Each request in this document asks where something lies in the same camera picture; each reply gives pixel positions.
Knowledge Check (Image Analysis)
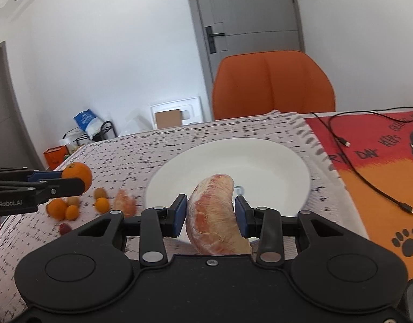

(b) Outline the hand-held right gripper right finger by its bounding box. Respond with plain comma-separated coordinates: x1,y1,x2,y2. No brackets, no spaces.
234,195,344,265

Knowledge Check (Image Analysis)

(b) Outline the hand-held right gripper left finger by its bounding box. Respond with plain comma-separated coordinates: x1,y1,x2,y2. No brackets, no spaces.
77,194,188,270

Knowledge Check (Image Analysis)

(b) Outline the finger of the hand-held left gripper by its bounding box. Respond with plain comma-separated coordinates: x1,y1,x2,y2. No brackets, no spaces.
0,167,64,183
0,178,85,206

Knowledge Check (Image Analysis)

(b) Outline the large orange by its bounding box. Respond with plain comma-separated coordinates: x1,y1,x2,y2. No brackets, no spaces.
62,162,93,192

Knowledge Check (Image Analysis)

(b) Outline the long peeled pomelo segment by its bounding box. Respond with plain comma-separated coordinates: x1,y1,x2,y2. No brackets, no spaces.
186,174,253,256

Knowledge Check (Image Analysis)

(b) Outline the white round plate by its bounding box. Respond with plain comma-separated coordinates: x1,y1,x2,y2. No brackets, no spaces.
144,137,311,247

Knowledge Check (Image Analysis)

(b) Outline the short peeled pomelo segment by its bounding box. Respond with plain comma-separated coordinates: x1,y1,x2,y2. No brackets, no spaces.
114,189,137,219

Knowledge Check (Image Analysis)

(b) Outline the orange box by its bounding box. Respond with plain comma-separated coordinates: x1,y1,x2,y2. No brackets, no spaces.
43,145,71,170

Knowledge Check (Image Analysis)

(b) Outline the white plastic container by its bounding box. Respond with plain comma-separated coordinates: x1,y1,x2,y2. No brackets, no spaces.
61,131,89,149

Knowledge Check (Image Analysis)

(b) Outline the blue and white bag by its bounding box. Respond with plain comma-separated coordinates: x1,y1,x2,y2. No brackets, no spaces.
73,108,103,138

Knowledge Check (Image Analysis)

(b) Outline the grey side door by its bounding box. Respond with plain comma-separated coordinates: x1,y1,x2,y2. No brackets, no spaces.
0,42,42,172

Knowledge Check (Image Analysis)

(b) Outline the brown cardboard box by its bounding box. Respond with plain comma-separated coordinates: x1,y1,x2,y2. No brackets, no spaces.
155,109,182,129

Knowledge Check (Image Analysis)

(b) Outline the white foam packaging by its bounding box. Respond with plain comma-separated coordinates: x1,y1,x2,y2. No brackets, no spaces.
150,96,204,130

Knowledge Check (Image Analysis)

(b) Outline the orange chair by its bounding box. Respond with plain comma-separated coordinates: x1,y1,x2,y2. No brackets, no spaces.
211,50,337,121

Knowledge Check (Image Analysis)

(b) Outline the orange printed mat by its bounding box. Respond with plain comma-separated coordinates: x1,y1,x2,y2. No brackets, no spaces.
301,108,413,281

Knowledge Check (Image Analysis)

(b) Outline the black wire rack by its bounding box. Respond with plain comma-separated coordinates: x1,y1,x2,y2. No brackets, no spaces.
92,121,116,142

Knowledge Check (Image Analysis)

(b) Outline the black usb cable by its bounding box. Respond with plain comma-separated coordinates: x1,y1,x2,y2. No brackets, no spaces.
309,112,413,215
328,107,413,148

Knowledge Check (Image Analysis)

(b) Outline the black door handle lock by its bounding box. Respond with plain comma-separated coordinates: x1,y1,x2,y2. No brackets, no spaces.
205,26,225,54

